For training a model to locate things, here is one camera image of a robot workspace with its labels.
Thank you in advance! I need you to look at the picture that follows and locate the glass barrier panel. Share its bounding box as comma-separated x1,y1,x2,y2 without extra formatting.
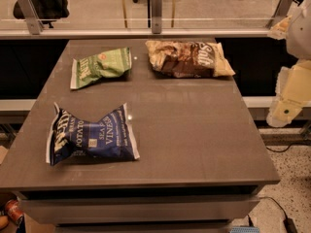
0,0,293,31

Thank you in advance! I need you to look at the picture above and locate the grey table with drawers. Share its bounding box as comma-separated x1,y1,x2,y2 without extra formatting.
0,40,279,232

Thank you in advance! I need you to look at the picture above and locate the middle metal glass bracket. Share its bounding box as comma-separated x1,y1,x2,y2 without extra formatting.
151,0,162,34

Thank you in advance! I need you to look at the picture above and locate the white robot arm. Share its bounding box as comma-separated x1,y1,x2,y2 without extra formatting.
266,0,311,127

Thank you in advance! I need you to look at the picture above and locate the red can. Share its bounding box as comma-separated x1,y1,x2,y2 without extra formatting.
5,199,23,225

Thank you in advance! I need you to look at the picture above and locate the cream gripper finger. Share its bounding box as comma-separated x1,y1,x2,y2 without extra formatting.
267,16,292,40
266,60,311,127

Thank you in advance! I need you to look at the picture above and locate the black office chair left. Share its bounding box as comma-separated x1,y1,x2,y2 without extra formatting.
13,0,70,29

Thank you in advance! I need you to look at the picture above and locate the green jalapeno chip bag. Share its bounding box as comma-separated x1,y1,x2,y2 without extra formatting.
70,48,131,90

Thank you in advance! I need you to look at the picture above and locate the black cable with adapter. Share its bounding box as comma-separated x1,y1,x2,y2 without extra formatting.
259,195,299,233

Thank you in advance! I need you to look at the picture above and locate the left metal glass bracket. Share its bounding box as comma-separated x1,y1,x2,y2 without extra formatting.
17,0,43,35

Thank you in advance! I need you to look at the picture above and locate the blue salt vinegar chip bag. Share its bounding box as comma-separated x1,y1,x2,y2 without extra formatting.
46,104,140,166

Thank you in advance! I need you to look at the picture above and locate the brown sea salt chip bag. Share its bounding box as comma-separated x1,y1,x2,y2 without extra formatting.
145,40,235,78

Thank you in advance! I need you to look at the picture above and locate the right metal glass bracket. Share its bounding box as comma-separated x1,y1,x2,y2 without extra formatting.
265,0,293,28

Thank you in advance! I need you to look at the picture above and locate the metal glass bracket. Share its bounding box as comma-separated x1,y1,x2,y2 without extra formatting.
151,0,162,34
17,0,43,35
265,0,293,28

